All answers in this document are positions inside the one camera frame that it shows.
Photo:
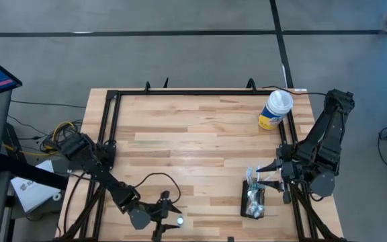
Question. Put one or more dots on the blue yellow wipes canister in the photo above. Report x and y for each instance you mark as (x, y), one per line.
(275, 109)

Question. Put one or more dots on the small white tape roll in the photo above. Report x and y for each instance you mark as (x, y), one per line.
(55, 194)

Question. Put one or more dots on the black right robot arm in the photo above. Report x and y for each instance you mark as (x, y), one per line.
(324, 144)

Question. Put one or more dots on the white toothbrush purple bristles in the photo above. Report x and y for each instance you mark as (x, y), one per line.
(257, 172)

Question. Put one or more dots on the blue toothbrush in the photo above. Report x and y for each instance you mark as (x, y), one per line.
(249, 174)
(252, 205)

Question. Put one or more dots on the black metal table frame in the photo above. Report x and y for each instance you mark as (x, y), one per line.
(197, 92)

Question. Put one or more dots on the black metal bar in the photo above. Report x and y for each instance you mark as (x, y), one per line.
(32, 171)

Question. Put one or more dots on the white box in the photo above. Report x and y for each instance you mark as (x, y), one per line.
(34, 188)

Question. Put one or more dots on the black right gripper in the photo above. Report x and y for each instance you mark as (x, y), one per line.
(287, 178)

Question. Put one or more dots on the black table clamp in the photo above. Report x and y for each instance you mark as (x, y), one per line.
(230, 239)
(251, 84)
(147, 86)
(166, 83)

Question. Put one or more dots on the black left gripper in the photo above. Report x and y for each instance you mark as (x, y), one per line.
(160, 215)

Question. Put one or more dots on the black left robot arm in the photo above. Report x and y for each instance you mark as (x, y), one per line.
(106, 178)

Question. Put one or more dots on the black organizer caddy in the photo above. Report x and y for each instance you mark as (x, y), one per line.
(244, 205)

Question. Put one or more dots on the white tape strip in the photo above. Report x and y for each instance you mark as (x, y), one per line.
(300, 89)

